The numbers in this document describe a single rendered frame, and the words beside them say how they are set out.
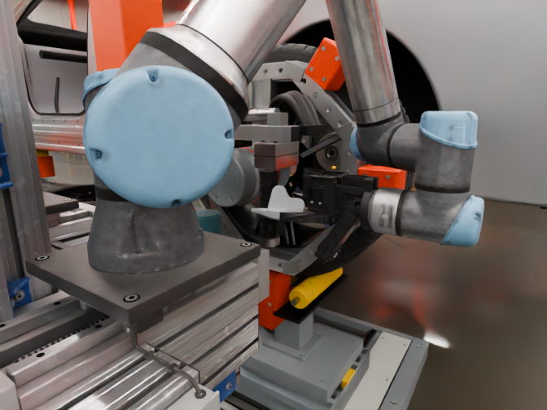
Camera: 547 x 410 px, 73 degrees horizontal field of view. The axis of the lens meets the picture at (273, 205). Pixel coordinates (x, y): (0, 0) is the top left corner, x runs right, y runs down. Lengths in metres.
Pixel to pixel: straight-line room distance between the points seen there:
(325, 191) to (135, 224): 0.31
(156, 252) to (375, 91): 0.40
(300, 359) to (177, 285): 0.89
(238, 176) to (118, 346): 0.48
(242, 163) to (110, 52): 0.66
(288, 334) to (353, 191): 0.78
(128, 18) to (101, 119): 1.02
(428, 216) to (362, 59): 0.25
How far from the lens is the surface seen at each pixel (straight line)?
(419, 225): 0.58
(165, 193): 0.32
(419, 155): 0.57
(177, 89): 0.30
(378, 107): 0.62
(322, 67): 0.88
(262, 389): 1.31
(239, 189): 0.84
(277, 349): 1.32
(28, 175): 0.64
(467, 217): 0.57
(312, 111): 0.80
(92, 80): 0.47
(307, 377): 1.23
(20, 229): 0.65
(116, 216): 0.47
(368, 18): 0.61
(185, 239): 0.48
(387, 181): 0.83
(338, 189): 0.62
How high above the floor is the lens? 1.01
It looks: 14 degrees down
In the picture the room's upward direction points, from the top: straight up
